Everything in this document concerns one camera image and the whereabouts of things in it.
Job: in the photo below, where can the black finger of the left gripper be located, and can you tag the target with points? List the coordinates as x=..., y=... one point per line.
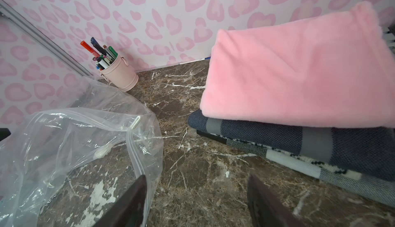
x=4, y=133

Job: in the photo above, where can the navy blue plaid blanket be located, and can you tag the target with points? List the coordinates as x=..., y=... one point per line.
x=369, y=151

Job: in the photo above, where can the clear plastic vacuum bag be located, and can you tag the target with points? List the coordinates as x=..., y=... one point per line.
x=38, y=156

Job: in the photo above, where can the houndstooth black white blanket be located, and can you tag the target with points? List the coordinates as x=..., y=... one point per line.
x=327, y=165

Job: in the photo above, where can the pink fleece blanket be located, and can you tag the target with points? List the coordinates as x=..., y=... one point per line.
x=333, y=70

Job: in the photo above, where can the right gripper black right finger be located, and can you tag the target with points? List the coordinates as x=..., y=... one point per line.
x=265, y=208

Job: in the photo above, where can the grey black checked blanket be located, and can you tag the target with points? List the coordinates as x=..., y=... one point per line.
x=366, y=186

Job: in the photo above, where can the blue capped pen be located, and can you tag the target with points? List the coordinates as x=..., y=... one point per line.
x=97, y=46

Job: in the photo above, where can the red marker pen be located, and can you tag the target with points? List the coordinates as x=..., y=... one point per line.
x=90, y=49

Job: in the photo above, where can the pink metal pen cup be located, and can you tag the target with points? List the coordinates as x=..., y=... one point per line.
x=121, y=74

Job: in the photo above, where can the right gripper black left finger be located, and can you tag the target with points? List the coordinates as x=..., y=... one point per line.
x=128, y=210

